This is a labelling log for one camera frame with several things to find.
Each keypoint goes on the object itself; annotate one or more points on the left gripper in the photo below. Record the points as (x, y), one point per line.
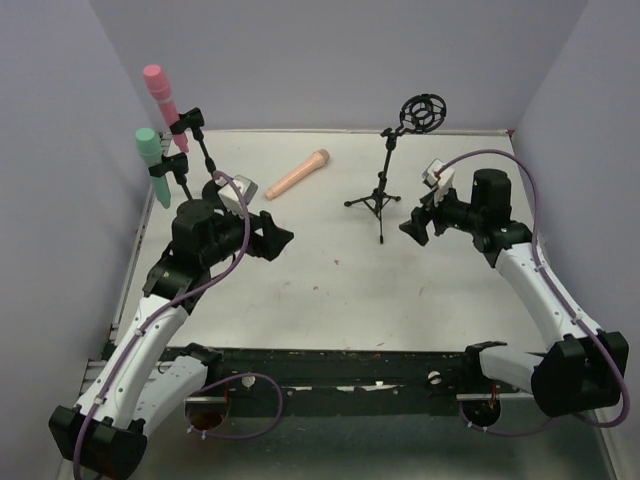
(263, 235)

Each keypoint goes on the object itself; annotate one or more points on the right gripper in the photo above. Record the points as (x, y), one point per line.
(426, 216)

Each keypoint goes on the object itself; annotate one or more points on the black tripod mic stand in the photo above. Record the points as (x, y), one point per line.
(379, 198)

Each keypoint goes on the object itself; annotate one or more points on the peach toy microphone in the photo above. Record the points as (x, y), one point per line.
(315, 161)

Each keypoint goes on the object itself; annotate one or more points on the black round-base mic stand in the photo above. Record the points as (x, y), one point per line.
(193, 120)

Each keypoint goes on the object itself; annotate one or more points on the teal toy microphone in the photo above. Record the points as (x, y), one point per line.
(149, 148)

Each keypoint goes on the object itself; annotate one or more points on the pink toy microphone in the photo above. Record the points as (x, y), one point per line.
(158, 86)

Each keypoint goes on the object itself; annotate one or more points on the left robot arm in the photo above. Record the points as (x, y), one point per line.
(201, 237)

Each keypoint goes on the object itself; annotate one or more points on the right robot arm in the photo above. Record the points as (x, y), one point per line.
(579, 368)

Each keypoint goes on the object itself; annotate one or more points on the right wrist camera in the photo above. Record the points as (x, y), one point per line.
(439, 179)

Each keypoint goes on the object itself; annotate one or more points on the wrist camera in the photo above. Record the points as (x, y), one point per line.
(236, 193)
(439, 179)

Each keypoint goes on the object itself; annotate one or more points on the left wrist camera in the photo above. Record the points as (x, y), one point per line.
(236, 193)

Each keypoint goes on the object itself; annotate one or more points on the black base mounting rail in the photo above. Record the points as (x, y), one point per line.
(255, 383)

